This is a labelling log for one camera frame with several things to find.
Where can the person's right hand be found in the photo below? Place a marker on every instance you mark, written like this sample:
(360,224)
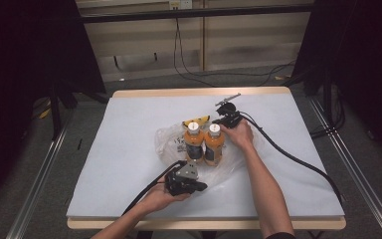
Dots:
(240,136)

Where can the orange juice bottle white cap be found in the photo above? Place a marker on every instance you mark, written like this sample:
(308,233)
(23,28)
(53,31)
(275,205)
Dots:
(194,146)
(214,149)

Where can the clear plastic bag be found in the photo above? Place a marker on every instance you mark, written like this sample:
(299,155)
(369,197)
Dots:
(169,142)

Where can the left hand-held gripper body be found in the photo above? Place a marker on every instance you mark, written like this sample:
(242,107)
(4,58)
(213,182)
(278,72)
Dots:
(184,181)

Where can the yellow black packet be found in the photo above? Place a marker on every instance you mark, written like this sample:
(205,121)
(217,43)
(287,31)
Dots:
(199,120)

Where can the black horizontal bar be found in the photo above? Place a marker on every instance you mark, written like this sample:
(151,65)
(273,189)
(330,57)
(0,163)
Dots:
(195,13)

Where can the small black floor item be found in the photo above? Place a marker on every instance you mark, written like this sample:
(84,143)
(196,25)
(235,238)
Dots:
(80,143)

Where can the black metal stand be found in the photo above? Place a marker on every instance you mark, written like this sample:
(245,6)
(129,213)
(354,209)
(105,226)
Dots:
(55,113)

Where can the white table mat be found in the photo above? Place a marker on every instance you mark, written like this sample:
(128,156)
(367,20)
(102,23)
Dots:
(129,132)

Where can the yellow floor tape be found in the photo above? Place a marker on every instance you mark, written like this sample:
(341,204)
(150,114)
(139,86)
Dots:
(44,113)

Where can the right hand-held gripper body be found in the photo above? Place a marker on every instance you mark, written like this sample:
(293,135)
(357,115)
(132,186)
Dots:
(229,114)

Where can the black curtain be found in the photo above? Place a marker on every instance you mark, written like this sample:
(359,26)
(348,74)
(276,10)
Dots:
(364,59)
(20,66)

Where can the person's left hand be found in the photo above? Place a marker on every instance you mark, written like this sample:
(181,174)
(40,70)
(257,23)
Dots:
(159,199)

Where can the metal floor rail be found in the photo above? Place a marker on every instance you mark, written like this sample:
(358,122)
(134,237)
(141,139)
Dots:
(39,182)
(358,172)

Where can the white wall power outlet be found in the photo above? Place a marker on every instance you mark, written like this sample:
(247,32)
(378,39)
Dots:
(180,4)

